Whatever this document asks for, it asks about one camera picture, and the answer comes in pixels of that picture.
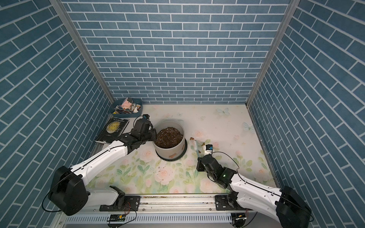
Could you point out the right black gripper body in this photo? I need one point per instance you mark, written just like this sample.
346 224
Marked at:
201 167

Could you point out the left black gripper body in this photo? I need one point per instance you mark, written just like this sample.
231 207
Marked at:
150 136

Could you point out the white ceramic pot with soil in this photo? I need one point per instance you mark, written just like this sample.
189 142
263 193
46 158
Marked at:
169 134

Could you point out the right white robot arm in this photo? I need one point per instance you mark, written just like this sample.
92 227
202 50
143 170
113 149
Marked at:
283 205

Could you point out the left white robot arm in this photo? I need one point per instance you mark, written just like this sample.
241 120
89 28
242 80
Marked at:
69 191

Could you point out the black pot saucer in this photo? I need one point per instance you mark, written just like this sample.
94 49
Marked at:
172 154

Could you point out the black Moon and Sixpence book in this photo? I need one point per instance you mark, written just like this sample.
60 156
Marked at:
112 130

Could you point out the pink handheld device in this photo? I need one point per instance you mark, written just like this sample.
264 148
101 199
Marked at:
127 103

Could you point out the teal plastic storage bin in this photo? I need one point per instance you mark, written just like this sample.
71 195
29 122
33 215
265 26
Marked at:
135 111

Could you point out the green circuit board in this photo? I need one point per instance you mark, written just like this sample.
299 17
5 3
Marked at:
119 218

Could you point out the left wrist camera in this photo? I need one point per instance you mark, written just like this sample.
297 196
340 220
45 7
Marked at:
146 116

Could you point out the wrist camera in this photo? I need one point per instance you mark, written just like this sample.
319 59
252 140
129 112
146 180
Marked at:
208 149
146 116

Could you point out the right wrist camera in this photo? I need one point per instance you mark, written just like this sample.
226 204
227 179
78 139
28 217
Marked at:
208 149

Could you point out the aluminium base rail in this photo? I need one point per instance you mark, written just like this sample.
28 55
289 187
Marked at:
168 211

